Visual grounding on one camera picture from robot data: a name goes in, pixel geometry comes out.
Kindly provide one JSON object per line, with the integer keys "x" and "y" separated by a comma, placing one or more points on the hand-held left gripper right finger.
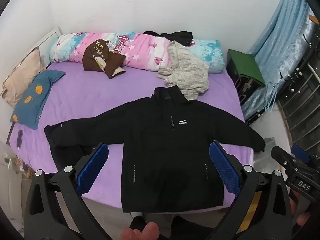
{"x": 224, "y": 170}

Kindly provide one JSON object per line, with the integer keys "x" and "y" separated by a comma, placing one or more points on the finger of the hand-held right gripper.
{"x": 302, "y": 153}
{"x": 283, "y": 158}

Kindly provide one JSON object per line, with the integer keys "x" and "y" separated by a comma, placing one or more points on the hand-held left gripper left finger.
{"x": 93, "y": 170}

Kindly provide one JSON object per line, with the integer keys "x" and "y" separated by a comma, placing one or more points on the black zip jacket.
{"x": 165, "y": 150}

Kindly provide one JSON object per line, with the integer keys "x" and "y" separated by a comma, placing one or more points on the person's right hand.
{"x": 303, "y": 220}

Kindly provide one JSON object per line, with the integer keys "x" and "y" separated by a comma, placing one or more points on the dark cloth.
{"x": 67, "y": 155}

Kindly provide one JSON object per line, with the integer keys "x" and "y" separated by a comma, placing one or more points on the metal window grille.
{"x": 300, "y": 92}

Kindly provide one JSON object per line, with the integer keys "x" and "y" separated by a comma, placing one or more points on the purple bed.
{"x": 82, "y": 97}

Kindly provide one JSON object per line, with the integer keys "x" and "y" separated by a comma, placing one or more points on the person's leg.
{"x": 140, "y": 231}

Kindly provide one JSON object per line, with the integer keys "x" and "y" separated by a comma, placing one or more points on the cluttered bedside stand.
{"x": 15, "y": 166}

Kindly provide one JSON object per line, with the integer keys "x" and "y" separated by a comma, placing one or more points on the dark phone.
{"x": 19, "y": 138}

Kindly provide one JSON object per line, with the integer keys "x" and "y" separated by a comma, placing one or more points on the blue pillow with orange print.
{"x": 35, "y": 97}

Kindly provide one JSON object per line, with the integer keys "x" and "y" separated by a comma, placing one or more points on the blue curtain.
{"x": 275, "y": 60}

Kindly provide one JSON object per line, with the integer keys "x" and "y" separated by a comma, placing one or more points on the green cloth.
{"x": 246, "y": 66}

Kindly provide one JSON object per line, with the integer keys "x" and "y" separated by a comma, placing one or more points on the grey knit garment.
{"x": 185, "y": 72}

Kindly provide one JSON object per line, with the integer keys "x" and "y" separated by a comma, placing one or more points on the brown printed garment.
{"x": 100, "y": 60}

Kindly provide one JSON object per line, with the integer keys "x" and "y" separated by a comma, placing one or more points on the beige pillow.
{"x": 21, "y": 77}

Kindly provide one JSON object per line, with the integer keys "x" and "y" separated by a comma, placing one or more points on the floral rolled quilt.
{"x": 140, "y": 47}

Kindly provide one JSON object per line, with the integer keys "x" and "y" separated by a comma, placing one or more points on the wooden pole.
{"x": 313, "y": 19}

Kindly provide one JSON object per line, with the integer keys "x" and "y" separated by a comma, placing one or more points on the white headboard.
{"x": 46, "y": 41}

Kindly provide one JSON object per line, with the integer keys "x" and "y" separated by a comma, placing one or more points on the black garment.
{"x": 180, "y": 37}

